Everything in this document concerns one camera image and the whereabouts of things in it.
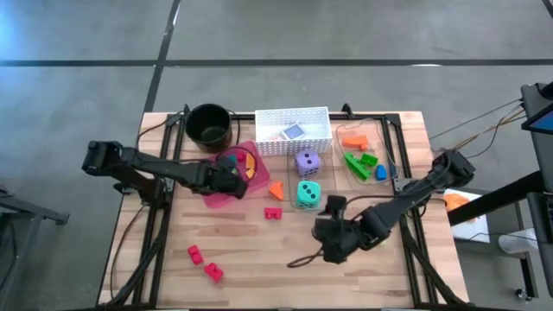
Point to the white rounded object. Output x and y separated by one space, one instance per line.
516 243

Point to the purple foam die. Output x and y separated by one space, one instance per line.
300 164

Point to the small yellow-orange toy block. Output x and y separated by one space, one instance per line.
249 160

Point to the white perforated metal basket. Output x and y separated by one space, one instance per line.
315 144

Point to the black caster wheel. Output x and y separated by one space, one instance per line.
523 294

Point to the small red toy block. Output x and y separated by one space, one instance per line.
240 156

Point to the orange wedge block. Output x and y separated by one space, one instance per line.
277 191

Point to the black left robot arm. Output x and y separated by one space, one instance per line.
160 166

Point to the blue laptop screen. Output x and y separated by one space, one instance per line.
544 123

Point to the orange studded plate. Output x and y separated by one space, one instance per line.
250 173

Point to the small light green block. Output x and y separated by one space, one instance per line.
383 244

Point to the blue toy block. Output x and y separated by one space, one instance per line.
381 173

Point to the clear plastic bin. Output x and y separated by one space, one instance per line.
328 181
389 147

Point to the grey computer cart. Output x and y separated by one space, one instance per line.
540 151

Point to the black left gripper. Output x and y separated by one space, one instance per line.
216 179

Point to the large orange slope block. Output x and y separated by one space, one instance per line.
354 141

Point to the pink translucent plastic tray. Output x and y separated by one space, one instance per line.
216 201

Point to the black round bucket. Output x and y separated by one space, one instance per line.
209 127

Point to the teal foam die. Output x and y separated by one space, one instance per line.
315 201

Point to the green two-stud toy block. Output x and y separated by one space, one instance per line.
369 160

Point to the orange object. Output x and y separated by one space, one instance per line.
455 202

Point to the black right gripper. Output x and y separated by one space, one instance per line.
341 237

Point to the long green toy block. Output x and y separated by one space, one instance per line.
356 167

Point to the black diagonal beam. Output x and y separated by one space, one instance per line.
475 209

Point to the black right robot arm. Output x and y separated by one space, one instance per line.
410 196

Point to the grey metal stand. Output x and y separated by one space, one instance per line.
34 211

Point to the red two-stud toy block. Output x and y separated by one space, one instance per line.
273 213

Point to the white paper sheet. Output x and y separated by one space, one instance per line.
471 229

